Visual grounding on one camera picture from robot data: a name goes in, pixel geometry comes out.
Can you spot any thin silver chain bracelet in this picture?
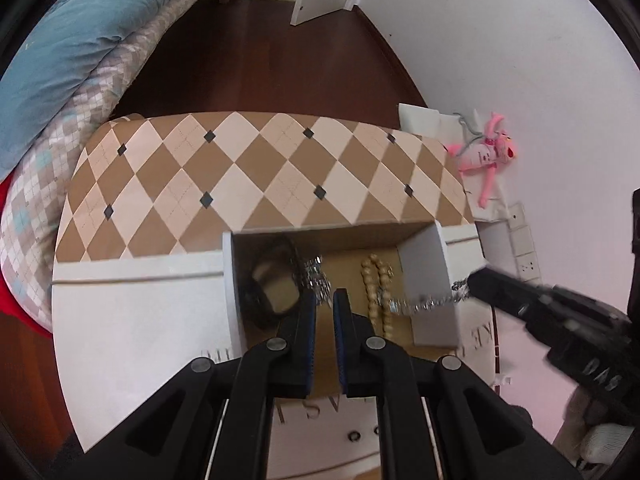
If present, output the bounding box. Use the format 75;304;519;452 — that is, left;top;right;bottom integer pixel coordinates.
387;280;473;317

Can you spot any white tote bag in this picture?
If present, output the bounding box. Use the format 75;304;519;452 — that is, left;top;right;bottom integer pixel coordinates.
397;102;506;223

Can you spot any checkered printed tablecloth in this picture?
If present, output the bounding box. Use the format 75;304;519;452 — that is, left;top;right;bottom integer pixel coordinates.
50;110;501;480

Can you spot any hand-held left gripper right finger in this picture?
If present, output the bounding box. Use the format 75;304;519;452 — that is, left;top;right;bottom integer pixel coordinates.
332;287;583;480

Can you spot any black wrist band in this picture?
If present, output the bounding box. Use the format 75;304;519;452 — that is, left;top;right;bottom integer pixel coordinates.
242;237;303;328

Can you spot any red blanket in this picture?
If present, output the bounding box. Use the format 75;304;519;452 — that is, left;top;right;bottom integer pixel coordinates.
0;180;53;336

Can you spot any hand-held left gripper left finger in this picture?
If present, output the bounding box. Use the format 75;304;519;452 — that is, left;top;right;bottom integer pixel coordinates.
65;287;318;480

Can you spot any light blue quilt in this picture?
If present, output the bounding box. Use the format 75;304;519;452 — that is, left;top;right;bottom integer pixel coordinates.
0;0;226;181

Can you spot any white wall socket row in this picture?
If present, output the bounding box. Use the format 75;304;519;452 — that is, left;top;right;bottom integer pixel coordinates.
506;201;543;283

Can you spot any thick silver chain bracelet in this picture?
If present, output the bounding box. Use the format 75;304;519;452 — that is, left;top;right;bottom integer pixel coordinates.
297;255;333;306

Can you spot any pink plush toy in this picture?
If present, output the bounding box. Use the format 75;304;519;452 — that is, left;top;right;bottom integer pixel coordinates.
445;112;518;209

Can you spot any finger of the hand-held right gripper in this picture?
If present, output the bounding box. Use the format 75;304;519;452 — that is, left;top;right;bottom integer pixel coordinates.
467;266;551;321

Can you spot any cardboard box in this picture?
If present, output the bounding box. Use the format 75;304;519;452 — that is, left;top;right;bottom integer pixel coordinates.
221;220;488;396

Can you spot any wooden bead bracelet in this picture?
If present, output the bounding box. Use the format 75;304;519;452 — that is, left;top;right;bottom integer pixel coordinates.
360;254;401;346

